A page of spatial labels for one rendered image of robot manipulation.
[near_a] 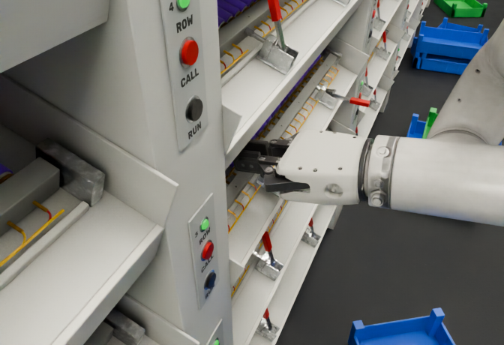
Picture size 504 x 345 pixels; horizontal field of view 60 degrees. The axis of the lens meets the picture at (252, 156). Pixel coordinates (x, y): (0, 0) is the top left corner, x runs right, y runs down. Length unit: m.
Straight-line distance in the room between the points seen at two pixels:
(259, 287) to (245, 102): 0.39
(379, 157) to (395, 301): 0.70
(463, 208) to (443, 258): 0.80
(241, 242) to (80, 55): 0.35
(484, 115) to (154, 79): 0.40
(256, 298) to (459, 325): 0.57
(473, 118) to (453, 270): 0.75
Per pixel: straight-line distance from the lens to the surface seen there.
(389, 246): 1.27
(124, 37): 0.26
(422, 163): 0.49
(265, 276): 0.77
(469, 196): 0.49
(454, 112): 0.57
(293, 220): 0.86
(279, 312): 0.97
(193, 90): 0.31
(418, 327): 1.11
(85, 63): 0.29
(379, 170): 0.49
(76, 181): 0.33
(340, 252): 1.22
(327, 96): 0.83
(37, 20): 0.22
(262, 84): 0.49
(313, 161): 0.51
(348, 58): 0.98
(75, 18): 0.24
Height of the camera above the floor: 0.91
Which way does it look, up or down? 37 degrees down
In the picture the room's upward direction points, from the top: straight up
